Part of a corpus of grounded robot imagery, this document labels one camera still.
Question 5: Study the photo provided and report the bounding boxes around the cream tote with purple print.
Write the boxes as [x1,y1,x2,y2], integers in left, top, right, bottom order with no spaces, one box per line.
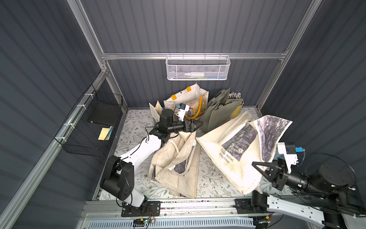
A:
[196,112,293,195]

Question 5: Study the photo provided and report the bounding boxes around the cream tote bag front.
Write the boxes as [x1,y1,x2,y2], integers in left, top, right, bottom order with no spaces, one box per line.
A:
[149,132,201,198]

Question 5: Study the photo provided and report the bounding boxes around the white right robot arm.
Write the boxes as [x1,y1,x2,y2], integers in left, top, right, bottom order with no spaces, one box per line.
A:
[250,159,366,229]

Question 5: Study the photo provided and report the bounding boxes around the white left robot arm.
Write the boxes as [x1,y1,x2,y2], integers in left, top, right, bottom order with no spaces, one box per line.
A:
[100,104,203,210]

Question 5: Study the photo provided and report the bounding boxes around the olive green canvas bag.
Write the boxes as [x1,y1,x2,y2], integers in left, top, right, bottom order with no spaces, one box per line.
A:
[200,88,243,133]

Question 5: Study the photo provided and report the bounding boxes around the cream tote blue print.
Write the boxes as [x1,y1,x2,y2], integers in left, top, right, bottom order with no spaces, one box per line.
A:
[149,101,163,123]

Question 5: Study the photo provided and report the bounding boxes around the yellow pencil cup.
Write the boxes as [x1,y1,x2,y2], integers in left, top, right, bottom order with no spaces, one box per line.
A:
[230,99,244,119]

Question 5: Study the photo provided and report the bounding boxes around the bundle of pencils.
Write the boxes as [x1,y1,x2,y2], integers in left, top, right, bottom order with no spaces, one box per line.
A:
[229,92,241,99]

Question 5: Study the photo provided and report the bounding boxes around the white tube in basket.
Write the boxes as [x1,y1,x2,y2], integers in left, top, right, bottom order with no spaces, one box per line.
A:
[185,72,205,79]

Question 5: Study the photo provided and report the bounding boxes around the yellow sticky notepad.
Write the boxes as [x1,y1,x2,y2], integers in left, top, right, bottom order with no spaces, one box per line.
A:
[98,127,110,141]

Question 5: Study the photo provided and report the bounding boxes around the black notebook in basket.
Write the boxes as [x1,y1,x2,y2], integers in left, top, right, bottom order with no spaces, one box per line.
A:
[87,103,121,126]

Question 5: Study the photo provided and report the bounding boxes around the small green circuit board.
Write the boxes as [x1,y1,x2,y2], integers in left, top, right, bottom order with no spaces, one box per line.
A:
[132,218,151,228]

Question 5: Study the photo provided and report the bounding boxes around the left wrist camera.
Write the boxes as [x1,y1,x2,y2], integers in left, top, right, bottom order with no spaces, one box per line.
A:
[177,104,190,122]

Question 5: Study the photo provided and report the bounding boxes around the cream tote yellow handles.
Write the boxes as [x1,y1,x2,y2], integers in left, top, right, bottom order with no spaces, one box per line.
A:
[164,84,209,120]

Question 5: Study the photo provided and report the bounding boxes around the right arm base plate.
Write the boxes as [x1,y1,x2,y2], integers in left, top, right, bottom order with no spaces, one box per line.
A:
[234,198,255,214]

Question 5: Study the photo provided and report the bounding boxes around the white wire wall basket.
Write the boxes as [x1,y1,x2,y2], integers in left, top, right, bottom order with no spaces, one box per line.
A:
[165,55,231,81]

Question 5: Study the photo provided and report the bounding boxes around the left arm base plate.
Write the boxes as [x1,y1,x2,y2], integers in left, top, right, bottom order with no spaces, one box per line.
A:
[121,201,161,217]

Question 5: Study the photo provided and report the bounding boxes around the black wire wall basket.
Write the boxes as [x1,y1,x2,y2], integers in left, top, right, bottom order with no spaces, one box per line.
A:
[55,87,124,157]

